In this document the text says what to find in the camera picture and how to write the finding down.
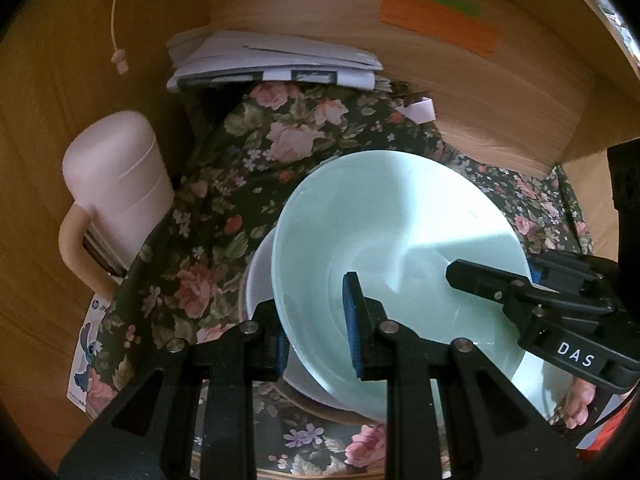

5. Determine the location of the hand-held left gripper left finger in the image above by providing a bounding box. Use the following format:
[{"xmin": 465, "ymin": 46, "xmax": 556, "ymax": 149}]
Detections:
[{"xmin": 57, "ymin": 299, "xmax": 292, "ymax": 480}]

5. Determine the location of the mint green plate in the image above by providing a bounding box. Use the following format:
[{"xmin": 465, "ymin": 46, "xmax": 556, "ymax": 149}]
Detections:
[{"xmin": 539, "ymin": 354, "xmax": 574, "ymax": 424}]

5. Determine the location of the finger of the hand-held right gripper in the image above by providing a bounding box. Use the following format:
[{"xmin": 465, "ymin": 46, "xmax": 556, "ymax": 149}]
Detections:
[
  {"xmin": 445, "ymin": 258, "xmax": 567, "ymax": 334},
  {"xmin": 529, "ymin": 251, "xmax": 622, "ymax": 307}
]

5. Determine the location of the orange sticky note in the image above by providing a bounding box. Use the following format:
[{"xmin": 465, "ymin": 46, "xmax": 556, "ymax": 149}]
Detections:
[{"xmin": 378, "ymin": 0, "xmax": 501, "ymax": 57}]

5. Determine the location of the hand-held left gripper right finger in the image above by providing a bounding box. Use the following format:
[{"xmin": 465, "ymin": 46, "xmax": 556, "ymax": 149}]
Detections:
[{"xmin": 341, "ymin": 270, "xmax": 586, "ymax": 480}]

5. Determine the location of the small white box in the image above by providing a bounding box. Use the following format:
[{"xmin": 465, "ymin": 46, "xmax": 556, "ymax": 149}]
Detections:
[{"xmin": 399, "ymin": 97, "xmax": 436, "ymax": 124}]

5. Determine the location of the cartoon printed card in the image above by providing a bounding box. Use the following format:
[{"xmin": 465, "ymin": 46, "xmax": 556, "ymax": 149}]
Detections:
[{"xmin": 67, "ymin": 297, "xmax": 114, "ymax": 409}]

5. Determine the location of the person's right hand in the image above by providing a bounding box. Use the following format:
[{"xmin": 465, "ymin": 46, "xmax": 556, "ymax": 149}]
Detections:
[{"xmin": 563, "ymin": 379, "xmax": 597, "ymax": 429}]

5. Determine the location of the beige cord with bead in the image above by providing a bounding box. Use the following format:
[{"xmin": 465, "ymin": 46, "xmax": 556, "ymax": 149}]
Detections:
[{"xmin": 98, "ymin": 0, "xmax": 130, "ymax": 76}]

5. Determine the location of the dark floral tablecloth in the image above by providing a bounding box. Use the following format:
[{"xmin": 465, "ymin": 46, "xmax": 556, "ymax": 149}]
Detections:
[{"xmin": 82, "ymin": 82, "xmax": 597, "ymax": 480}]

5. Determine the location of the white bowl with black dots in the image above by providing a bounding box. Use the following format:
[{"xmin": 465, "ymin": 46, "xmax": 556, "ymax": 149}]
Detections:
[{"xmin": 242, "ymin": 229, "xmax": 362, "ymax": 411}]

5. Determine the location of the pink mug with lid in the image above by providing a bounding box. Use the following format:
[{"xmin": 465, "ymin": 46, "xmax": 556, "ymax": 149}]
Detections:
[{"xmin": 58, "ymin": 112, "xmax": 176, "ymax": 296}]

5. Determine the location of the stack of white papers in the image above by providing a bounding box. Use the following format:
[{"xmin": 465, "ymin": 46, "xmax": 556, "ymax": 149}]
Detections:
[{"xmin": 164, "ymin": 29, "xmax": 385, "ymax": 94}]

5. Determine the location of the mint green bowl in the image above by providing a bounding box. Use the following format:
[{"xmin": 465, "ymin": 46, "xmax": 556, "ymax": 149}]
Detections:
[{"xmin": 270, "ymin": 152, "xmax": 534, "ymax": 421}]

